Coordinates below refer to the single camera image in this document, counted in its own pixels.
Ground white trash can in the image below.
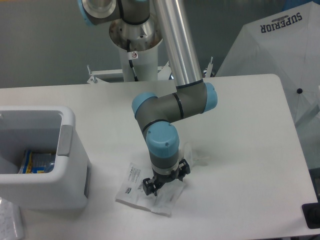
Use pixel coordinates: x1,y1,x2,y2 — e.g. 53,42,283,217
0,105,91,210

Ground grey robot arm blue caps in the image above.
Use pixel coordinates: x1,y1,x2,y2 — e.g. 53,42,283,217
78,0,218,195

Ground clear plastic wrapper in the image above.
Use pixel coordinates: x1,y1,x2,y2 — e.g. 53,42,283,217
179,142,209,170

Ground white patterned packet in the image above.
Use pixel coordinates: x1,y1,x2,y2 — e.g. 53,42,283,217
0,197,25,240

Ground white umbrella with lettering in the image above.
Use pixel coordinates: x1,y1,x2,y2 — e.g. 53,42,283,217
217,1,320,169

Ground black cable on pedestal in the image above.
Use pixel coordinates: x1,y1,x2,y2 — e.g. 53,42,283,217
126,38,140,82

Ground white plastic bag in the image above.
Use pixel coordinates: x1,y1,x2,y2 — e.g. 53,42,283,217
115,163,186,217

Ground white pedestal base brackets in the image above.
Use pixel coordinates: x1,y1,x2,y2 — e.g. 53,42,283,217
86,57,216,84

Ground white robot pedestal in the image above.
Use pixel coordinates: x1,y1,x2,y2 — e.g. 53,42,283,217
109,14,163,82

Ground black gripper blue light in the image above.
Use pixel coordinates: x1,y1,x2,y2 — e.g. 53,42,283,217
142,158,191,196

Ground black device at table edge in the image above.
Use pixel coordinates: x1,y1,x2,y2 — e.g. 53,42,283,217
302,202,320,229

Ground blue yellow package in bin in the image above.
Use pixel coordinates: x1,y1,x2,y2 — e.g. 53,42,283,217
18,150,56,174

